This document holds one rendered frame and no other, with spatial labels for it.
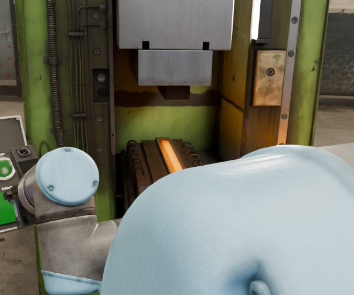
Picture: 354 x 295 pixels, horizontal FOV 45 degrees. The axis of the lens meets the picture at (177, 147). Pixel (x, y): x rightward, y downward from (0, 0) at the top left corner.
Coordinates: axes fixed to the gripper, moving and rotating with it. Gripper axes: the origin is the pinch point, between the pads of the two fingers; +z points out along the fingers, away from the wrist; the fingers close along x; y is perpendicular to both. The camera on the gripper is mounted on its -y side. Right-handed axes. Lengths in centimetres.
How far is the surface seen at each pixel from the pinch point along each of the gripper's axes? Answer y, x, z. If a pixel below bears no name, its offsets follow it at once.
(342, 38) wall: -173, 591, 294
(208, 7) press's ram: -36, 52, -18
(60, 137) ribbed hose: -17.3, 20.4, 24.7
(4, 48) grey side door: -304, 153, 584
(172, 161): -3, 51, 17
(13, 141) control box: -14.9, 3.8, 11.0
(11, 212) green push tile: 2.1, -0.2, 10.3
